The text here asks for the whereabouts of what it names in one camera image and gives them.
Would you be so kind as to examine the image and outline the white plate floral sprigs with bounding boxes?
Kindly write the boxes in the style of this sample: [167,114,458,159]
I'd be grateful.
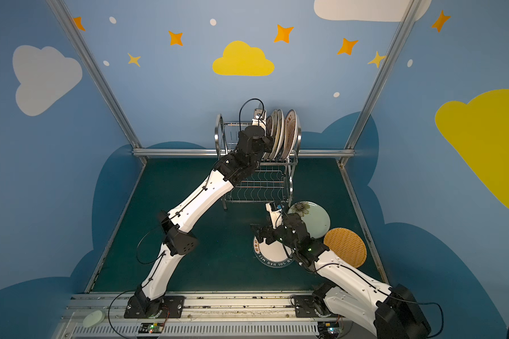
[269,110,281,160]

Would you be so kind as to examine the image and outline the white plate green lettered rim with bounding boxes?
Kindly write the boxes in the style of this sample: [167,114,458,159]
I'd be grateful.
[253,237,294,268]

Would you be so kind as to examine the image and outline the pale green sunflower plate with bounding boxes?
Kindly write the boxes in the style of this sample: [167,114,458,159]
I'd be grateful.
[288,201,331,239]

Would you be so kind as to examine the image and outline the white plate gold ring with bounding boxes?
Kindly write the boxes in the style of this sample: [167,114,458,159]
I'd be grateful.
[275,109,286,160]

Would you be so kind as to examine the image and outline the white plate orange sunburst edge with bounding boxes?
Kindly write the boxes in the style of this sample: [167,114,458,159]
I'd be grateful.
[262,114,274,160]

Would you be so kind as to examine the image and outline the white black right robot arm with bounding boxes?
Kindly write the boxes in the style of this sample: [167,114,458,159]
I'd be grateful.
[251,212,431,338]

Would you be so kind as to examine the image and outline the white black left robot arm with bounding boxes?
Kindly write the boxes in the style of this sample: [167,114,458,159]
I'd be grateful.
[130,125,273,309]

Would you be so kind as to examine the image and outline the orange woven round plate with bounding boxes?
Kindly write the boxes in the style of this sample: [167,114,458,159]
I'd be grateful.
[324,227,367,268]

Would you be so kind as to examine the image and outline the right green circuit board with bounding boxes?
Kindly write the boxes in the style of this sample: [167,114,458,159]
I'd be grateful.
[317,322,342,339]

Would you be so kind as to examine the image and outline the green circuit board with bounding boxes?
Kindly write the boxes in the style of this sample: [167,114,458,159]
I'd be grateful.
[138,323,165,334]
[317,322,342,339]

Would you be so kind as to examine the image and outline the left green circuit board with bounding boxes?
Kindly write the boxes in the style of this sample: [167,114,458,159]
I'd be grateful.
[138,323,165,334]

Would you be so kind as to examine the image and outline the pale green round disc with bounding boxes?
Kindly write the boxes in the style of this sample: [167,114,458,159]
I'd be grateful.
[82,310,105,329]

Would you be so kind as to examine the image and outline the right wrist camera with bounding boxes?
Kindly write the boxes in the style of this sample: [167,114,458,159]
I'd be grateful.
[265,201,284,229]

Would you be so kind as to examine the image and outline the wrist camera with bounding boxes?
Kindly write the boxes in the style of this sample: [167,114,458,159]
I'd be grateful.
[253,108,266,129]
[265,201,284,229]

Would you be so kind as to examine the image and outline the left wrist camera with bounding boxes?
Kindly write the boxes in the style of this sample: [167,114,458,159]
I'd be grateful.
[253,108,266,129]

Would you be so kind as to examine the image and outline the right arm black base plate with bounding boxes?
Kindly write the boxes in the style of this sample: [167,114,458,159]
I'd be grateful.
[291,295,322,318]

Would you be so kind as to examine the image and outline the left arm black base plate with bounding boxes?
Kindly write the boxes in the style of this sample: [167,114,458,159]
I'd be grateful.
[124,296,185,319]

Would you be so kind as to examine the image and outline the aluminium frame back rail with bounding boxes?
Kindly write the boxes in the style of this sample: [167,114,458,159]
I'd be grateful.
[132,148,355,158]

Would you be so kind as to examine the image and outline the aluminium frame right post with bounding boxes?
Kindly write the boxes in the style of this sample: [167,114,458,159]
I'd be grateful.
[344,0,423,157]

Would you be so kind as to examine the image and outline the aluminium frame post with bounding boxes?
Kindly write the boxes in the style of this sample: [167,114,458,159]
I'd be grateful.
[47,0,142,148]
[344,0,423,157]

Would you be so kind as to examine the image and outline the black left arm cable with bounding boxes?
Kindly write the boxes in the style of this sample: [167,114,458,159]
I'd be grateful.
[135,224,167,266]

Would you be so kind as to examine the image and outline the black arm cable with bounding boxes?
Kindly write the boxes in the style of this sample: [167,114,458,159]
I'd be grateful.
[389,292,445,339]
[135,224,167,266]

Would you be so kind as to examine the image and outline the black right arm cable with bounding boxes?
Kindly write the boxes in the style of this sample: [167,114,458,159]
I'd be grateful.
[389,292,445,339]

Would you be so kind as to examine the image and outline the aluminium frame left post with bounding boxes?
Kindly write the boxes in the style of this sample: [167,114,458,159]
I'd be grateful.
[47,0,142,148]

